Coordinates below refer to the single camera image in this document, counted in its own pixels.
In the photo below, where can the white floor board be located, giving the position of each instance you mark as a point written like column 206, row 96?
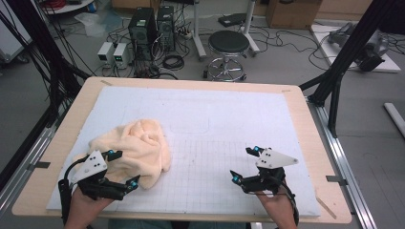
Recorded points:
column 324, row 44

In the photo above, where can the person's right hand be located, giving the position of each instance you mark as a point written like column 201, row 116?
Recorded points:
column 278, row 206

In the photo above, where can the white tube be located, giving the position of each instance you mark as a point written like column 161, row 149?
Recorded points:
column 396, row 117

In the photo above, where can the person's left hand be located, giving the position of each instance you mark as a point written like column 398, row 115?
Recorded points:
column 83, row 206

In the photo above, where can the black metal frame post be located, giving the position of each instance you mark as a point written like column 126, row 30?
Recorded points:
column 44, row 47
column 350, row 47

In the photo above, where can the slim black computer tower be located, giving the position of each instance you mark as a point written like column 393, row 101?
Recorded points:
column 166, row 27

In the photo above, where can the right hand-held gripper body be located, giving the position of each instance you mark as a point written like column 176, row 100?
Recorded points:
column 270, row 171

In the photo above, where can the white power supply unit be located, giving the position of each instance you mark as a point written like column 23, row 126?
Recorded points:
column 106, row 52
column 122, row 54

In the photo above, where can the black round stool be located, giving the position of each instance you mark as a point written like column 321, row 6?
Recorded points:
column 228, row 41

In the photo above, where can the grey machine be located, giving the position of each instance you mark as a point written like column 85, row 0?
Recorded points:
column 366, row 47

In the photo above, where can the large black computer tower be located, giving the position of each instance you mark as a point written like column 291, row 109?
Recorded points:
column 142, row 31

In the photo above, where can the cream fluffy towel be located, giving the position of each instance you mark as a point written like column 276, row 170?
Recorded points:
column 143, row 146

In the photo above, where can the white stand leg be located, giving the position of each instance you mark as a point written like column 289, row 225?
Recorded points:
column 250, row 28
column 198, row 35

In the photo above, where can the white power strip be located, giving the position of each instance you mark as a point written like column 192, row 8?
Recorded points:
column 187, row 34

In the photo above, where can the cardboard box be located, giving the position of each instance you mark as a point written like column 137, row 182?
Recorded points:
column 293, row 12

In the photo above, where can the clear plastic bag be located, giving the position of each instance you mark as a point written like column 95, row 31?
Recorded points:
column 95, row 24

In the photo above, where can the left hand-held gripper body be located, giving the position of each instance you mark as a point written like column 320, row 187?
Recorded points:
column 90, row 167

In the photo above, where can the dark table bracket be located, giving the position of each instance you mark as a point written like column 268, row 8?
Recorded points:
column 39, row 165
column 336, row 179

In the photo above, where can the flat black device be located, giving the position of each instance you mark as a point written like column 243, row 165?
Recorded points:
column 232, row 19

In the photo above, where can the aluminium rail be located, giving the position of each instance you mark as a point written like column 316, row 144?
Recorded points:
column 347, row 165
column 22, row 165

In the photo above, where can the white grid mat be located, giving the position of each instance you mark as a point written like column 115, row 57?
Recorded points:
column 207, row 127

